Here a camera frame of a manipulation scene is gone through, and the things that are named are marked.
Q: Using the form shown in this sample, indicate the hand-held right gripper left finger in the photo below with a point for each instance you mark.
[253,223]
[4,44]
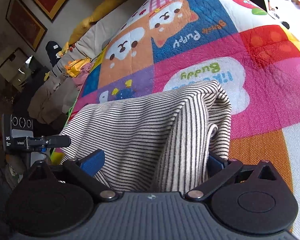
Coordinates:
[92,163]

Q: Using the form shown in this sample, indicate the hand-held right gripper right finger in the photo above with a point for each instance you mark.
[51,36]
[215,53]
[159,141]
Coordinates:
[215,162]

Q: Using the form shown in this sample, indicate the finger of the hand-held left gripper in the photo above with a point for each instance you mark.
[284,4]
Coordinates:
[55,141]

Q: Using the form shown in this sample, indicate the beige black striped shirt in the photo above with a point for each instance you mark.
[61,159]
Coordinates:
[140,130]

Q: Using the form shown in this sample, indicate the glass display cabinet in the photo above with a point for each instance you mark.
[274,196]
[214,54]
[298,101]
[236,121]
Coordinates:
[15,72]

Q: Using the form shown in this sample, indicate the yellow cloth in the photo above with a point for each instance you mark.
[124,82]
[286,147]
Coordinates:
[76,67]

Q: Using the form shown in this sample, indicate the dark blue bag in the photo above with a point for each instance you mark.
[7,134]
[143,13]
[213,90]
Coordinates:
[52,52]

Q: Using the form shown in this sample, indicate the colourful printed play mat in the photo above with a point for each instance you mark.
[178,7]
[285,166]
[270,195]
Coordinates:
[265,92]

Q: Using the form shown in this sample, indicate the yellow plush toy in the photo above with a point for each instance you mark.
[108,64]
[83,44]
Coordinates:
[63,51]

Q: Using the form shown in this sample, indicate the narrow gold framed picture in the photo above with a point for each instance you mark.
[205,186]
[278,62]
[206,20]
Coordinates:
[25,21]

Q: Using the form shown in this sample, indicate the small yellow pillow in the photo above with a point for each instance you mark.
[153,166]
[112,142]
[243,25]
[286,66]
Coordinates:
[81,31]

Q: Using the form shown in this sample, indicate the large yellow pillow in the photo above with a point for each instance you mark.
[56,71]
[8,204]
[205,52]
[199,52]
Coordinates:
[110,7]

